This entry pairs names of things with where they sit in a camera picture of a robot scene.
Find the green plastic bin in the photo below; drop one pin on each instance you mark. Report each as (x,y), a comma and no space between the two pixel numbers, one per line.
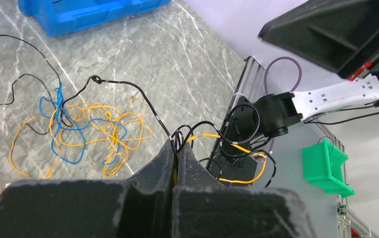
(323,167)

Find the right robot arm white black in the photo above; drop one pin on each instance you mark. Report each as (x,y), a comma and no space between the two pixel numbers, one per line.
(278,112)

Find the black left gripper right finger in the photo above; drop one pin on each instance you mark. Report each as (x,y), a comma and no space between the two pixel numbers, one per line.
(204,208)

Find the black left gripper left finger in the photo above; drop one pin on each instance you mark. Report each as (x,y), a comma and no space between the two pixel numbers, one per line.
(137,207)

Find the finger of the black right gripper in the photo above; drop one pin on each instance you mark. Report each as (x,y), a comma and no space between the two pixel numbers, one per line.
(340,36)

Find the blue bin left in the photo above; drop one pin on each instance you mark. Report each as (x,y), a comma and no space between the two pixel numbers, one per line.
(59,17)

